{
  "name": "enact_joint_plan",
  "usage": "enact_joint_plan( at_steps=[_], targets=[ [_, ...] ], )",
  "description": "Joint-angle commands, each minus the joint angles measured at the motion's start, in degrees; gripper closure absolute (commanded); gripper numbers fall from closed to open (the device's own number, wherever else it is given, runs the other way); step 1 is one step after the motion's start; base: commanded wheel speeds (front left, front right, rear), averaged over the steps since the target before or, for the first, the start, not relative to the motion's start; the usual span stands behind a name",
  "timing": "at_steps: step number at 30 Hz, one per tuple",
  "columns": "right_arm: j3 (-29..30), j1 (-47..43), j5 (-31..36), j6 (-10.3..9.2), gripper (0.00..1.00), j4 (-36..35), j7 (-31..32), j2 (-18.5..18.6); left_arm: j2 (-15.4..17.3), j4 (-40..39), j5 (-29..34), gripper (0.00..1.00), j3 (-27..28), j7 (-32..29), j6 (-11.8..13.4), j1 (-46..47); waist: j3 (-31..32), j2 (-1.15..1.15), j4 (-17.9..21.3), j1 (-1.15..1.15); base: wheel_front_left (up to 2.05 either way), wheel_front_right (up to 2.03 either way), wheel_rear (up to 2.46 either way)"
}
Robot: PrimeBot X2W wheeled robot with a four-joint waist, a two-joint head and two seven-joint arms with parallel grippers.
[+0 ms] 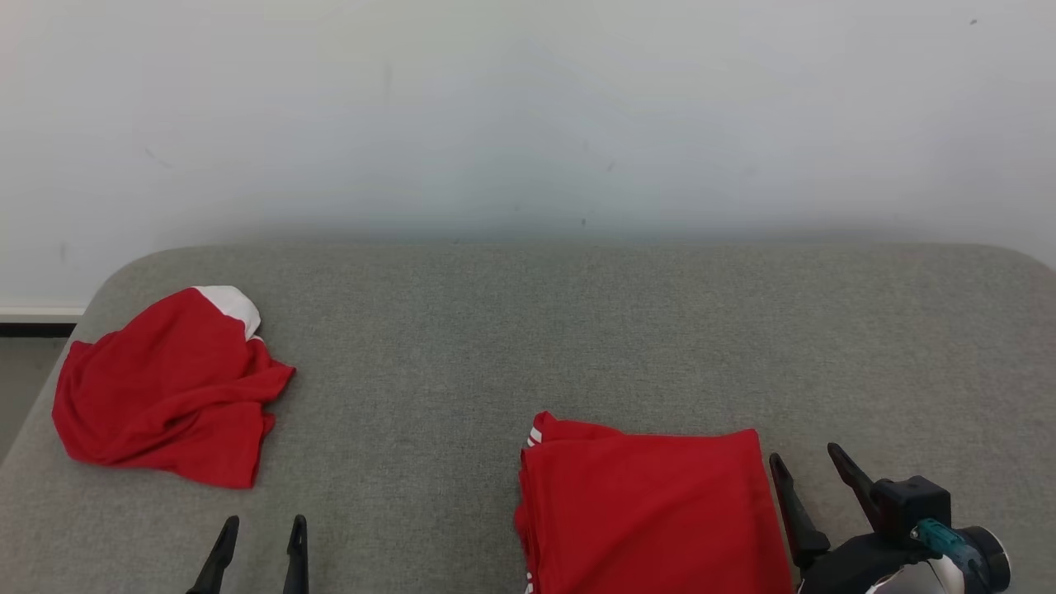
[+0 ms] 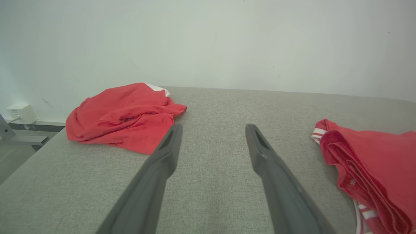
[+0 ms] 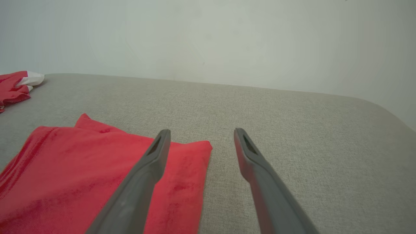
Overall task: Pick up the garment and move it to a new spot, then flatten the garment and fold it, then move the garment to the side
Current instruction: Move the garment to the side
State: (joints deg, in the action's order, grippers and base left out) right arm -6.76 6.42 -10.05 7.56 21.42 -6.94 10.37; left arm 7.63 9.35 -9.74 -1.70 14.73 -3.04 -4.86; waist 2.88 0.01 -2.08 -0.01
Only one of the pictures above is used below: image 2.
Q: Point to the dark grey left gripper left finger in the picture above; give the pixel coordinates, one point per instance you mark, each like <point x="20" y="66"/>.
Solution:
<point x="146" y="195"/>

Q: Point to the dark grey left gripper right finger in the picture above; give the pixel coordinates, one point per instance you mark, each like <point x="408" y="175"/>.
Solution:
<point x="289" y="201"/>

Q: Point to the red and white shorts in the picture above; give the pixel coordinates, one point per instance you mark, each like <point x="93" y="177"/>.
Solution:
<point x="123" y="117"/>

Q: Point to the red basketball jersey with number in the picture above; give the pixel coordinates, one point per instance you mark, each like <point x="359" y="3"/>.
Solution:
<point x="383" y="162"/>

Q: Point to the white and black baseboard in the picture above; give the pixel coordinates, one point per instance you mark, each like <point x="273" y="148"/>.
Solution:
<point x="45" y="125"/>

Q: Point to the white wall socket box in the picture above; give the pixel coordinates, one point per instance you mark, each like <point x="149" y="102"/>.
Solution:
<point x="22" y="113"/>

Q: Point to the grey metal bracket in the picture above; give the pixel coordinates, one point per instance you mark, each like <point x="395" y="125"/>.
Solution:
<point x="5" y="130"/>

